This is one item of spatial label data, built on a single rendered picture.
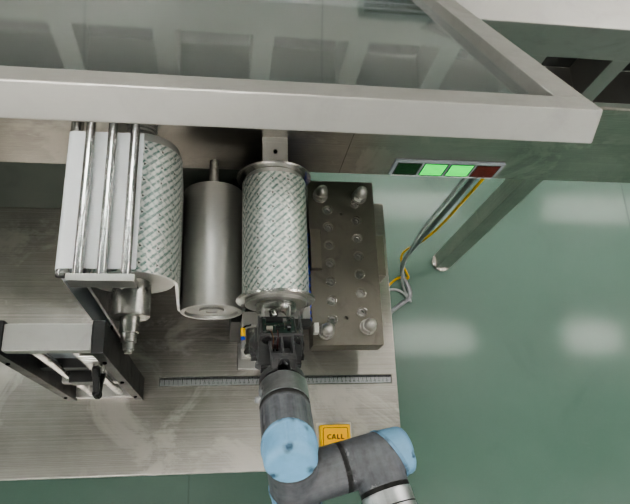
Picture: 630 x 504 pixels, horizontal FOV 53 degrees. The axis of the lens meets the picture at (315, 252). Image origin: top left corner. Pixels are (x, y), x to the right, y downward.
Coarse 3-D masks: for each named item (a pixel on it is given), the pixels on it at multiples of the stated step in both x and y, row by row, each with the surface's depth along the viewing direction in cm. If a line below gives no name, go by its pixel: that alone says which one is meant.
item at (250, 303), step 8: (264, 168) 122; (272, 168) 122; (280, 168) 122; (288, 168) 123; (248, 176) 124; (256, 296) 114; (264, 296) 113; (272, 296) 113; (280, 296) 113; (288, 296) 114; (296, 296) 115; (248, 304) 117; (296, 304) 119; (304, 304) 119
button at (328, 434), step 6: (324, 426) 144; (330, 426) 144; (336, 426) 145; (342, 426) 145; (348, 426) 145; (324, 432) 144; (330, 432) 144; (336, 432) 144; (342, 432) 144; (348, 432) 145; (324, 438) 143; (330, 438) 144; (336, 438) 144; (342, 438) 144; (348, 438) 144; (324, 444) 143
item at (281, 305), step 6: (270, 300) 115; (276, 300) 115; (282, 300) 115; (288, 300) 116; (258, 306) 116; (264, 306) 115; (270, 306) 115; (276, 306) 115; (282, 306) 115; (294, 306) 117; (258, 312) 118; (264, 312) 118; (282, 312) 119; (294, 312) 119
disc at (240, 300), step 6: (270, 288) 112; (276, 288) 112; (282, 288) 112; (288, 288) 113; (246, 294) 114; (252, 294) 114; (258, 294) 114; (300, 294) 115; (306, 294) 115; (312, 294) 116; (240, 300) 117; (312, 300) 119; (306, 306) 123
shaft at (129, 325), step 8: (120, 320) 104; (128, 320) 104; (136, 320) 104; (120, 328) 104; (128, 328) 103; (136, 328) 104; (128, 336) 103; (136, 336) 104; (128, 344) 103; (128, 352) 103
